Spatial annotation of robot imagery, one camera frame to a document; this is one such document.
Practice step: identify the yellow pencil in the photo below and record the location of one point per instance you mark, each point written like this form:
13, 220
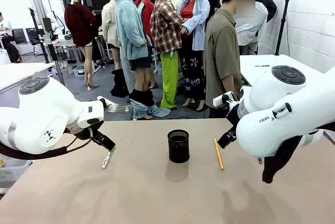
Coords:
218, 154

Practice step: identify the black tripod stand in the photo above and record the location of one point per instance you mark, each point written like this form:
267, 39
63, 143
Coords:
283, 25

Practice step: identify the mannequin in maroon sweater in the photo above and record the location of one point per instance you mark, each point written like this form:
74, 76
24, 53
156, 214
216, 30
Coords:
79, 27

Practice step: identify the seated person in white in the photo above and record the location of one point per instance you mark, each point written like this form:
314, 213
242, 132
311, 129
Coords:
6, 35

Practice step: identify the mannequin in plaid shirt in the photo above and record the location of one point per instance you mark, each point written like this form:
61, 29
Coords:
166, 30

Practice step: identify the metal mannequin base plate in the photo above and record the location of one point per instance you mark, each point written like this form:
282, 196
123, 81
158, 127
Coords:
119, 108

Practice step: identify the mannequin in blue fleece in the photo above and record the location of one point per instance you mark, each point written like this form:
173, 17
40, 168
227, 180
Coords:
131, 30

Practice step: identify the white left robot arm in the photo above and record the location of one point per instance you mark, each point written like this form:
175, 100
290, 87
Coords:
39, 111

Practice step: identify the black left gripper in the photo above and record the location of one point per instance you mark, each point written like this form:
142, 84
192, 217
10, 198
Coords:
83, 131

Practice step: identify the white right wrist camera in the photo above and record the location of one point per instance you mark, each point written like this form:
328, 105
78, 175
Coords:
222, 99

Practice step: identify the mannequin in red jacket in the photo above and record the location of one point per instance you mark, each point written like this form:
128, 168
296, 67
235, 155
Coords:
147, 12

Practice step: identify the person in olive shirt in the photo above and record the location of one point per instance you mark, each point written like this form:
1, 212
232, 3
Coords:
221, 59

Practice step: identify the mannequin in white shirt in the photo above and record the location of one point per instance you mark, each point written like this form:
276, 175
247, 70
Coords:
248, 30

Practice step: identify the mannequin in black jacket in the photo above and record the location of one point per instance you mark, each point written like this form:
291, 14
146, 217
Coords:
268, 5

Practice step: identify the black mesh pen holder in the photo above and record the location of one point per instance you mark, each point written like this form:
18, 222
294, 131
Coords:
178, 148

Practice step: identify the white pen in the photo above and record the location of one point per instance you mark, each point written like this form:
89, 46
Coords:
105, 161

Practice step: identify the white work table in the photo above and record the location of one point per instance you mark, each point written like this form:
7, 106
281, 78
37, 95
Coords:
18, 73

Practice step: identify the white side table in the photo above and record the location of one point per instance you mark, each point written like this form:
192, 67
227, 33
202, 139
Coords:
264, 61

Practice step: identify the thin black tripod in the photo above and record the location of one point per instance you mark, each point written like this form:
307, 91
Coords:
39, 35

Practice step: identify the mannequin in cream jacket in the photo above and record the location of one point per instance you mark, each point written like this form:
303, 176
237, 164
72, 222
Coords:
109, 25

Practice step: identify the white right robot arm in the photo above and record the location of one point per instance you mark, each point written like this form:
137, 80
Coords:
282, 119

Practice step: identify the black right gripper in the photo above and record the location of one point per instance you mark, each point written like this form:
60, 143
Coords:
233, 114

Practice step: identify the mannequin in light blue shirt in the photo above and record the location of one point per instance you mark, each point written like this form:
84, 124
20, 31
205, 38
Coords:
195, 30

